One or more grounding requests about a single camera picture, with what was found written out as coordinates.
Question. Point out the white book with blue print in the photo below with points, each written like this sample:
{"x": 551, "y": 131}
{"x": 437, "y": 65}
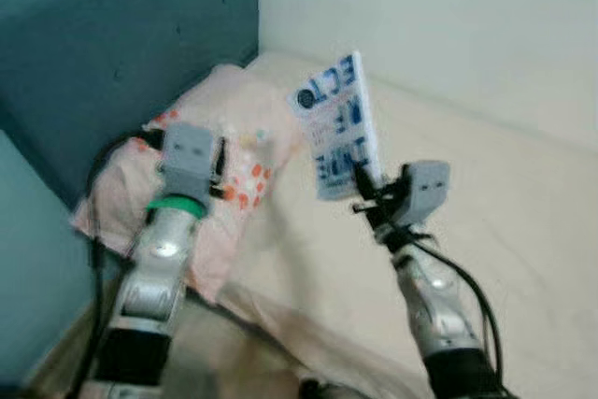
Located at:
{"x": 336, "y": 128}

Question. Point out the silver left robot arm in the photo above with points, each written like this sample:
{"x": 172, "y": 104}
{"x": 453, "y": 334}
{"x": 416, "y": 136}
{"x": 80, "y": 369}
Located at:
{"x": 154, "y": 277}

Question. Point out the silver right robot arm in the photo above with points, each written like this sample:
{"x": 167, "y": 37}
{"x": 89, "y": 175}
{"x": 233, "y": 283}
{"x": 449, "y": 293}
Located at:
{"x": 434, "y": 315}

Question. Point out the pink patterned pillow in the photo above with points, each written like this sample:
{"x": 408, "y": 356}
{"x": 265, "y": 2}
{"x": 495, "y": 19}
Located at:
{"x": 243, "y": 119}

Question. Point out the mattress with cream sheet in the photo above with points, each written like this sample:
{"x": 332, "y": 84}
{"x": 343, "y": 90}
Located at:
{"x": 486, "y": 231}

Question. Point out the blue padded headboard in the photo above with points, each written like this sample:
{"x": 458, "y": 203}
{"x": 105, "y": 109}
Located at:
{"x": 112, "y": 44}

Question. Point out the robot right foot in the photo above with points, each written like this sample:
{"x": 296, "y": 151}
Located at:
{"x": 322, "y": 391}

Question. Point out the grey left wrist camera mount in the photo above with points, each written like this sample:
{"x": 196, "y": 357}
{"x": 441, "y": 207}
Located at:
{"x": 187, "y": 156}

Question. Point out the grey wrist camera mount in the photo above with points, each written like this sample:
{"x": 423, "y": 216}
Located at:
{"x": 187, "y": 156}
{"x": 425, "y": 192}

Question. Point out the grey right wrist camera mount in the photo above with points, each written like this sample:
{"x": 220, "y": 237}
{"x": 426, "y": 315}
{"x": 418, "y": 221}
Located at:
{"x": 425, "y": 192}

